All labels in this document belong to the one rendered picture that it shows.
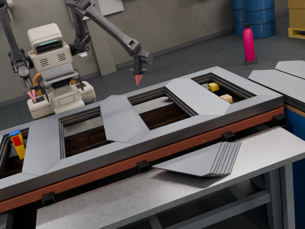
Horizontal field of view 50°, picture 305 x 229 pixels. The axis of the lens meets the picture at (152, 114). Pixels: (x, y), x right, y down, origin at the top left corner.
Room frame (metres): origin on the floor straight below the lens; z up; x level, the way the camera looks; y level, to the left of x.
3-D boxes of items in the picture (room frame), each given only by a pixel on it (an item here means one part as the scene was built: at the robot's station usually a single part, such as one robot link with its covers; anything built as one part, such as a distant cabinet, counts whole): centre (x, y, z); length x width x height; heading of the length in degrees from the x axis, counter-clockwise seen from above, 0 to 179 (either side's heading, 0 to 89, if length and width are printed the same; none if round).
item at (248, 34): (4.75, -1.63, 0.29); 0.26 x 0.25 x 0.59; 20
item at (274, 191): (1.52, -0.58, 0.34); 0.06 x 0.06 x 0.68; 11
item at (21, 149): (1.81, 0.82, 0.78); 0.05 x 0.05 x 0.19; 11
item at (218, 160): (1.21, -0.18, 0.77); 0.45 x 0.20 x 0.04; 101
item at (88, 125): (2.26, 0.07, 0.67); 1.30 x 0.20 x 0.03; 101
